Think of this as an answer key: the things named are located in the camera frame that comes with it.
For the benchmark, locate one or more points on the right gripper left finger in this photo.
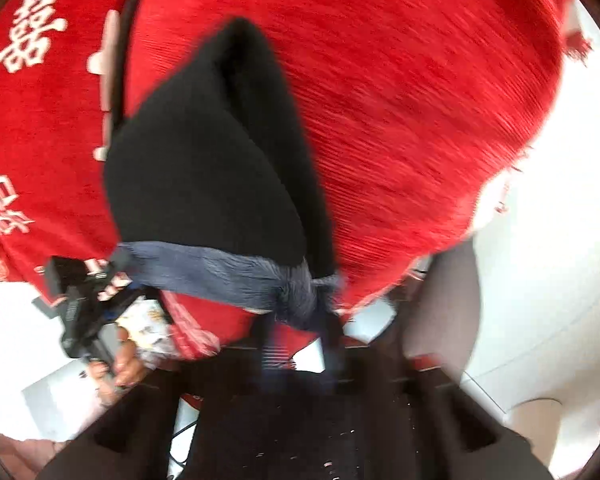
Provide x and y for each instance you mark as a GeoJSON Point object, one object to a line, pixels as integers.
{"type": "Point", "coordinates": [132, 440]}

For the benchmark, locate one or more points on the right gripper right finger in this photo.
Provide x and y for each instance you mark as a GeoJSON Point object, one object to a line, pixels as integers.
{"type": "Point", "coordinates": [413, 421]}

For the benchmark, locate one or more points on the black pants patterned waistband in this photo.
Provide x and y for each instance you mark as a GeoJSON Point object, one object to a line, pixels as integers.
{"type": "Point", "coordinates": [213, 190]}

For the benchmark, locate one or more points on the pink sleeve forearm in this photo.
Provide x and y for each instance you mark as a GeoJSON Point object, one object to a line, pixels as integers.
{"type": "Point", "coordinates": [25, 459]}

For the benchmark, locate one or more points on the left hand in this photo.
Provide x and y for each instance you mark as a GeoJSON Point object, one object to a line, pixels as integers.
{"type": "Point", "coordinates": [127, 371]}

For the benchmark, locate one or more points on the white patterned cloth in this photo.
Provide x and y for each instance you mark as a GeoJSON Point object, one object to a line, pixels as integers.
{"type": "Point", "coordinates": [147, 326]}

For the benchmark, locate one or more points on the red wedding blanket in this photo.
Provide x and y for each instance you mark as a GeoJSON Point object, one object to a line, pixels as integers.
{"type": "Point", "coordinates": [408, 107]}

